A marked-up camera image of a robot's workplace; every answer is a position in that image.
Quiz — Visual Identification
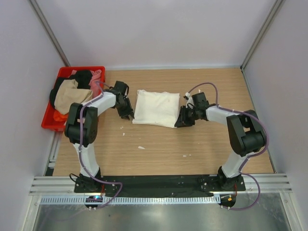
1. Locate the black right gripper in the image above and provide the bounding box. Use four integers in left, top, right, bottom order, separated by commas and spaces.
175, 105, 199, 128

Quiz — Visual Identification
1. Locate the white t-shirt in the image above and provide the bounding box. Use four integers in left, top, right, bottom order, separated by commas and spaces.
132, 90, 180, 128

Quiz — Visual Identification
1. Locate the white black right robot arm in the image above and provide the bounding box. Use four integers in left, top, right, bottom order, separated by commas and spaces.
175, 92, 267, 191

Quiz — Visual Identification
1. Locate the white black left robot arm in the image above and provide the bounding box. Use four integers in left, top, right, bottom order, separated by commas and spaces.
64, 81, 134, 193

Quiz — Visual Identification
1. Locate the pink t-shirt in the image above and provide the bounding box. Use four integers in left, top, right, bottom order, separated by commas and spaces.
69, 70, 102, 98

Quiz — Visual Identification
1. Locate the black t-shirt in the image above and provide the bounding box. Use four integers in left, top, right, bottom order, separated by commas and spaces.
50, 70, 93, 114

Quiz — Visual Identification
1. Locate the beige t-shirt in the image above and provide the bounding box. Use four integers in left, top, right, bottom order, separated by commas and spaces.
54, 79, 93, 115

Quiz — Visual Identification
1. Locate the orange t-shirt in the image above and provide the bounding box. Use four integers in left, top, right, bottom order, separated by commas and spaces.
53, 110, 68, 122

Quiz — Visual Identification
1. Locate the red plastic bin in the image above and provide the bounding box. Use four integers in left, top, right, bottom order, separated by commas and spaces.
41, 66, 105, 132

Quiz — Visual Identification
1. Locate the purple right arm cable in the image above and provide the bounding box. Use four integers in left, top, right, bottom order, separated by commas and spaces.
187, 82, 268, 211

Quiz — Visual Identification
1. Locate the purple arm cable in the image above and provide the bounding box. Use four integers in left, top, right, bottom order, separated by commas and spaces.
79, 80, 123, 209
187, 82, 268, 211

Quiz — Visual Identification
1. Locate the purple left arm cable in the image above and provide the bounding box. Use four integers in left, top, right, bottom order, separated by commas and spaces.
79, 80, 123, 209

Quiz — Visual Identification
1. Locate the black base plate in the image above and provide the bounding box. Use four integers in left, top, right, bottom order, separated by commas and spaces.
70, 174, 246, 198

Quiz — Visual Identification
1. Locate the aluminium rail frame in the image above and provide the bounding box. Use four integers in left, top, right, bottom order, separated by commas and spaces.
29, 173, 302, 230

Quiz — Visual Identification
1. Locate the grey metal corner post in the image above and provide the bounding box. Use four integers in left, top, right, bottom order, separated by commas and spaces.
28, 0, 71, 67

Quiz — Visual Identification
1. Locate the grey right corner post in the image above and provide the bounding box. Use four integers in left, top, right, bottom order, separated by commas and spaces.
240, 0, 286, 72

